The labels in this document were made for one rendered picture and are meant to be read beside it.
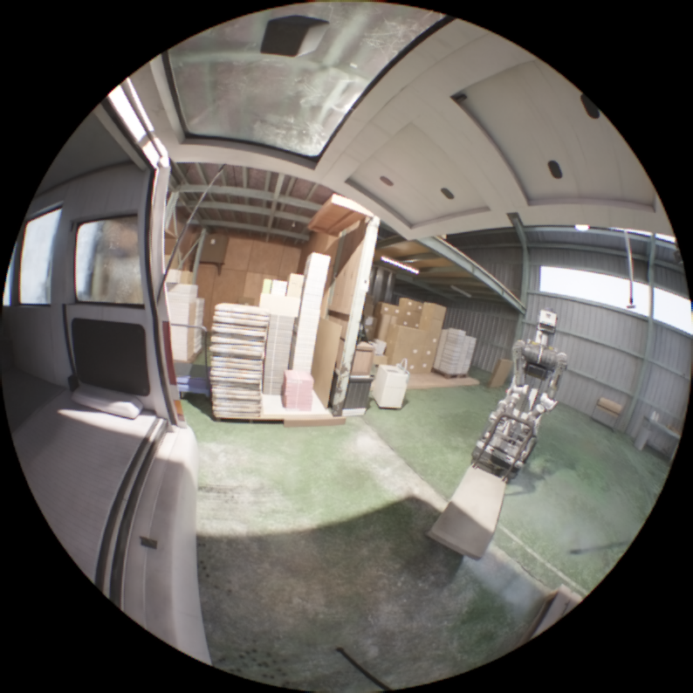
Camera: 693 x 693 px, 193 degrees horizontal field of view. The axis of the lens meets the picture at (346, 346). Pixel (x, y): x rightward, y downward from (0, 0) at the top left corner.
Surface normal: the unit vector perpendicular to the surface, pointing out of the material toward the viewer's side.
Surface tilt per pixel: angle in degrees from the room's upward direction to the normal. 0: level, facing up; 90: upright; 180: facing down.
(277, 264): 90
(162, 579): 0
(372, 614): 0
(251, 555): 0
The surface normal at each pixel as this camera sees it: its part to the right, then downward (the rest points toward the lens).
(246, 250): 0.40, 0.25
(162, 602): 0.19, -0.97
